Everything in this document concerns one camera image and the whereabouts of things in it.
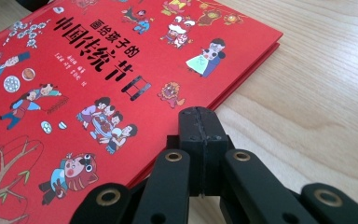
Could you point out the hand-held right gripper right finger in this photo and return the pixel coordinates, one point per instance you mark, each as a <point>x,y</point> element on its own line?
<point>213,146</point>

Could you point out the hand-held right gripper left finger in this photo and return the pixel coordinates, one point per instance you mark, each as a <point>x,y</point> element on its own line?
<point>192,140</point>

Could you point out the red picture book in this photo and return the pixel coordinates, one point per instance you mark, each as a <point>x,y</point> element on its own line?
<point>155,93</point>

